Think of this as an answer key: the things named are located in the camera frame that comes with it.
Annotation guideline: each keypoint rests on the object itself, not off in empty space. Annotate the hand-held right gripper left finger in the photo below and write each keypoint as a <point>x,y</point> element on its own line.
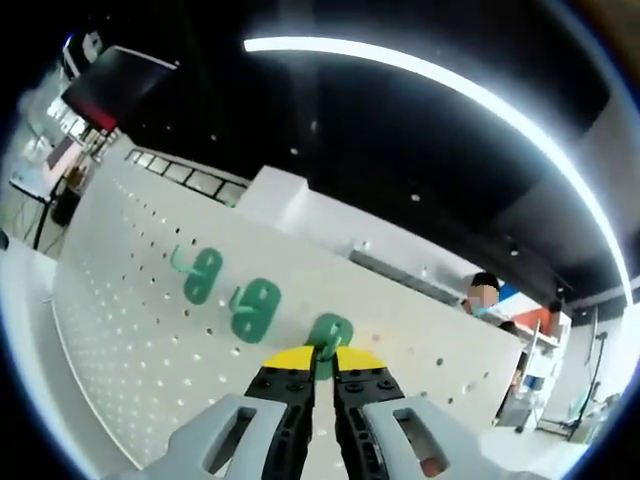
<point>200,435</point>

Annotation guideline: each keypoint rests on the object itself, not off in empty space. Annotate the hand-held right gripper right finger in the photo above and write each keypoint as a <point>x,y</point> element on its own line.
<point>450,435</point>

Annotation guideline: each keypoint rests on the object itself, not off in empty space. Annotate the green hook assembly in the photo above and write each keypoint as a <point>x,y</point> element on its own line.
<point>332,330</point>
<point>255,312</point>
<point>200,280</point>

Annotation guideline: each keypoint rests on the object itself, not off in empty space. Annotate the white perforated mounting plate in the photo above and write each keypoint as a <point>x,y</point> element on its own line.
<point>125,300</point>

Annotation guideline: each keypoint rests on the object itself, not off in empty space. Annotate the white storage shelf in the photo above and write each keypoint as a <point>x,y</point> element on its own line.
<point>542,360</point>

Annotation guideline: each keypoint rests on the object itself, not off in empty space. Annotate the black tripod stand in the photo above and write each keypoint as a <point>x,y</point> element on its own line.
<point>597,360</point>

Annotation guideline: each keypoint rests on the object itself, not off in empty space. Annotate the black chair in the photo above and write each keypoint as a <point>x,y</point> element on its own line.
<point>65,210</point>

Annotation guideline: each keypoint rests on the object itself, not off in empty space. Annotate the white-framed monitor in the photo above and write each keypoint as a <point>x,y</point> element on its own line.
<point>60,155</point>

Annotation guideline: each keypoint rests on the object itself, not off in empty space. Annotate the black hanging screen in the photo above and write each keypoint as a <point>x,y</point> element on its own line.
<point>120,82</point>

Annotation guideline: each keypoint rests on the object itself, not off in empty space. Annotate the long ceiling light strip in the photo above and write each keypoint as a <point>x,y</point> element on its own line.
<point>260,44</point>

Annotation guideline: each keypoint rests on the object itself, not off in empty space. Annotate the white ceiling device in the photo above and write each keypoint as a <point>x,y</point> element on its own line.
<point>92,47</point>

